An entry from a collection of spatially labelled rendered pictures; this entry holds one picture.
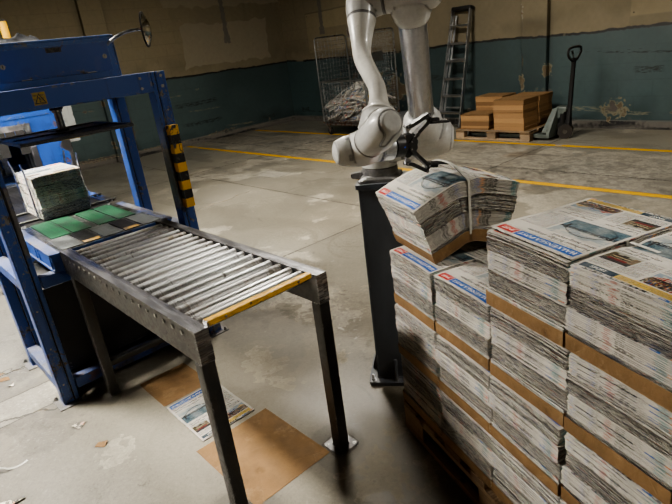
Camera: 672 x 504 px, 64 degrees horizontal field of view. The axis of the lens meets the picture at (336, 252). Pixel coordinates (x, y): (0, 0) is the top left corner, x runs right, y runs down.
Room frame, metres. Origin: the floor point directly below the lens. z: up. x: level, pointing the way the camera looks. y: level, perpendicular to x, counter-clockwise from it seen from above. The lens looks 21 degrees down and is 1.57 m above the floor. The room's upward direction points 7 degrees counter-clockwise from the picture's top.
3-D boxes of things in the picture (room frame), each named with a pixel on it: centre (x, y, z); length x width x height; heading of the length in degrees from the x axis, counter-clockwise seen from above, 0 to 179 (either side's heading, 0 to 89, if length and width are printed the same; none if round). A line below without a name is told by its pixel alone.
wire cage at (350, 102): (9.99, -0.76, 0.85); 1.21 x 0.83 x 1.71; 40
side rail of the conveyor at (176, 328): (2.00, 0.88, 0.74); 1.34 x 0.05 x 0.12; 40
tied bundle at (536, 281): (1.29, -0.63, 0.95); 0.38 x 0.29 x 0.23; 111
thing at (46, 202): (3.37, 1.72, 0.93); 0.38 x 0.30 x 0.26; 40
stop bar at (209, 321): (1.65, 0.27, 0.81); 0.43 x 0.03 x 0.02; 130
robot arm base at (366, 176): (2.32, -0.22, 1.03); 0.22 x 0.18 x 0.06; 78
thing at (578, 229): (1.29, -0.64, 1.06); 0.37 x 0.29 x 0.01; 111
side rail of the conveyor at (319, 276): (2.32, 0.49, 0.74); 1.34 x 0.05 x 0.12; 40
